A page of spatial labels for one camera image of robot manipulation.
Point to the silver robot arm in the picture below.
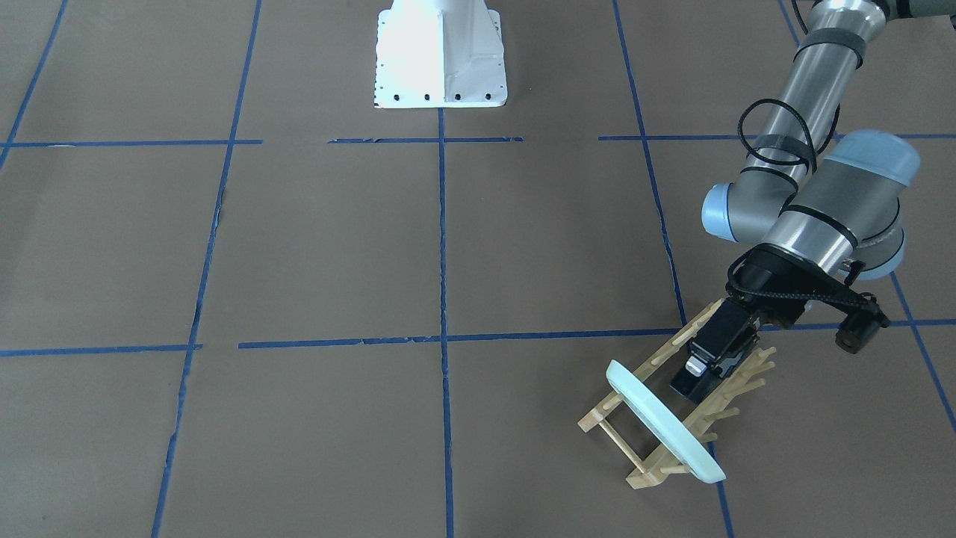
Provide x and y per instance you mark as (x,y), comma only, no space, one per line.
(815,219)

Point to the wooden plate rack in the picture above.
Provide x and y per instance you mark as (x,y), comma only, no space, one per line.
(652,462)

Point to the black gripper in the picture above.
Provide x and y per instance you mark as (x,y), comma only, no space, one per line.
(763,288)

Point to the white pedestal column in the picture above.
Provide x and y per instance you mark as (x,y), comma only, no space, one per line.
(439,54)

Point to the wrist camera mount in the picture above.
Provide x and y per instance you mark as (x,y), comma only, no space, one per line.
(863,314)

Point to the light green plate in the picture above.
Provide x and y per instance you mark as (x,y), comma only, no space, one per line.
(664,425)

